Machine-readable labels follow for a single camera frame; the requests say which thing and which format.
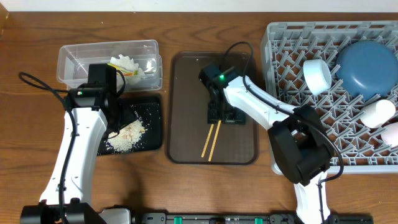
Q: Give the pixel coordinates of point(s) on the white rice pile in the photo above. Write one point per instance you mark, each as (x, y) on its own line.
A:
(128, 139)

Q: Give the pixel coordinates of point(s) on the pink cup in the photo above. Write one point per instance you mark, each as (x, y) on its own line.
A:
(390, 135)

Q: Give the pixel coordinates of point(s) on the light blue bowl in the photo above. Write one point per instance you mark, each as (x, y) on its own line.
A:
(317, 76)

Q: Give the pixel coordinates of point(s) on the yellow snack wrapper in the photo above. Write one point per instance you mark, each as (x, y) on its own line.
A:
(124, 71)

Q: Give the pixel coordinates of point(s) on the left wooden chopstick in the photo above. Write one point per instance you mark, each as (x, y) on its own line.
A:
(207, 140)

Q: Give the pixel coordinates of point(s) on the wooden chopstick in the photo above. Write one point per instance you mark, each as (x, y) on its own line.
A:
(214, 139)
(207, 140)

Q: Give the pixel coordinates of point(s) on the white tissue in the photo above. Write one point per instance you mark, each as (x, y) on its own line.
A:
(129, 64)

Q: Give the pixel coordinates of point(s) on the brown serving tray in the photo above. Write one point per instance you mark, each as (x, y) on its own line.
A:
(188, 127)

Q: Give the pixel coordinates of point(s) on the right wooden chopstick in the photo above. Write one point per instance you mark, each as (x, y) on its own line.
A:
(214, 139)

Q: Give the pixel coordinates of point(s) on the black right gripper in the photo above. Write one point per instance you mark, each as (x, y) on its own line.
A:
(225, 117)

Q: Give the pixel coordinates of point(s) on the black waste tray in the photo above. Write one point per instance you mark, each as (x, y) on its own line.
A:
(148, 110)

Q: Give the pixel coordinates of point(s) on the clear plastic waste bin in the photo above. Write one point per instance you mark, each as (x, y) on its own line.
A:
(74, 61)

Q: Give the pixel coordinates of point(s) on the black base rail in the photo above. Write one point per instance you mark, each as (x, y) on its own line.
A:
(217, 218)

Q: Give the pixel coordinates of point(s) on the grey dishwasher rack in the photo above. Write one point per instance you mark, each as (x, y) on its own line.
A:
(285, 47)

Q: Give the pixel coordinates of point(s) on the dark blue plate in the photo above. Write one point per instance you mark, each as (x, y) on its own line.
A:
(367, 68)

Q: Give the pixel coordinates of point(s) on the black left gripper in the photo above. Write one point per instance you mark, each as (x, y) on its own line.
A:
(111, 131)

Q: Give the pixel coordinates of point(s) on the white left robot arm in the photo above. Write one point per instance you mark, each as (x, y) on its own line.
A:
(93, 110)

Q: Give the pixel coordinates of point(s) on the pale green cup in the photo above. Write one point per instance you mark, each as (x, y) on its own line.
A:
(377, 113)

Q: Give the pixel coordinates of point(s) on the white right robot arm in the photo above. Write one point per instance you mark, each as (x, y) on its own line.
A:
(299, 146)

